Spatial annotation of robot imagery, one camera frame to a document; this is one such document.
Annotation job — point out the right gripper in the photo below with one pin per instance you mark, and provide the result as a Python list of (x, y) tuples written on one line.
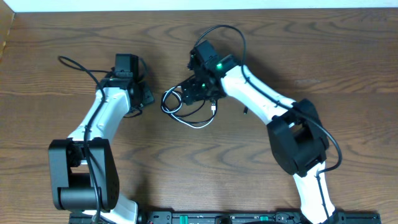
[(191, 93)]

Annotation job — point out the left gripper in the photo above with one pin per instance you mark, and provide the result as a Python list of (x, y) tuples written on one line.
[(147, 94)]

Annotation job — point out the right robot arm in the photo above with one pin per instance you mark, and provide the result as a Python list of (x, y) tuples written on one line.
[(297, 138)]

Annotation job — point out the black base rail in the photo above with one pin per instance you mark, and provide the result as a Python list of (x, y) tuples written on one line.
[(285, 217)]

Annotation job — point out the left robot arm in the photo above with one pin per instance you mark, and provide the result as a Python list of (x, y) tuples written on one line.
[(83, 174)]

